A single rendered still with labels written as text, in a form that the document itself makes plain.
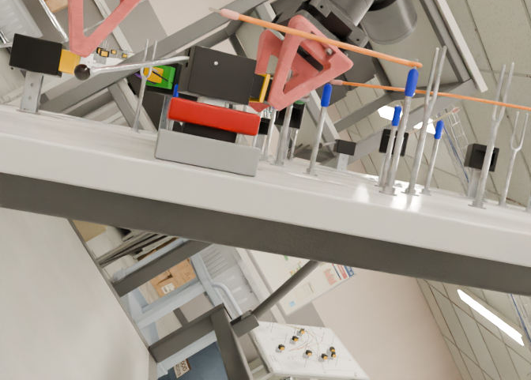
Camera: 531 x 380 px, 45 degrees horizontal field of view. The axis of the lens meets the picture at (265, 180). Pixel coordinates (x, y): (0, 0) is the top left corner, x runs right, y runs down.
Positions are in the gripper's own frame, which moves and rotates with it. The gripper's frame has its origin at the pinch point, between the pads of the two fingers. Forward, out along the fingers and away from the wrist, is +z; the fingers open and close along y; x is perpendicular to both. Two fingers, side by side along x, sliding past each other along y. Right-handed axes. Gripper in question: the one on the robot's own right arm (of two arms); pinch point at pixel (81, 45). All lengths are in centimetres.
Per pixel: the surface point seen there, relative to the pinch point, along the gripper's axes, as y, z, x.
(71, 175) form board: -24.2, 8.4, -0.8
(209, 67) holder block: -2.0, -2.2, -10.2
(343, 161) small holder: 64, -5, -58
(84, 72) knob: -0.6, 2.1, -0.9
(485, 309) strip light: 516, 47, -518
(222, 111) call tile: -22.0, 2.7, -7.2
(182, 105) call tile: -21.6, 3.2, -5.1
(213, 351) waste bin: 408, 139, -184
